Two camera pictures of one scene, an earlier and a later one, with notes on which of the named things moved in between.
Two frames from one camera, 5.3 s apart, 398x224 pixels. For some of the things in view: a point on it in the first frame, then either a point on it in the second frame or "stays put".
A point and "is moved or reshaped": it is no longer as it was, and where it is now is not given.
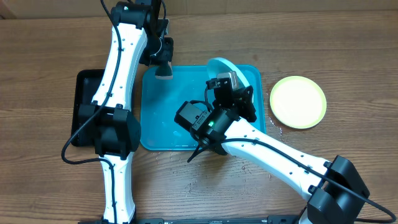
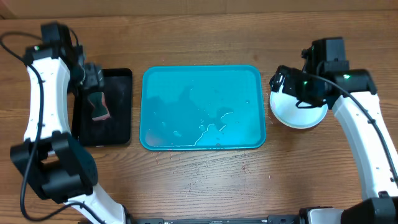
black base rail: [283, 219] stays put
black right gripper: [247, 102] to [293, 79]
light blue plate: [217, 65] to [285, 111]
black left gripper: [168, 55] to [96, 78]
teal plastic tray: [161, 99] stays put
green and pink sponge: [163, 72] is moved or reshaped
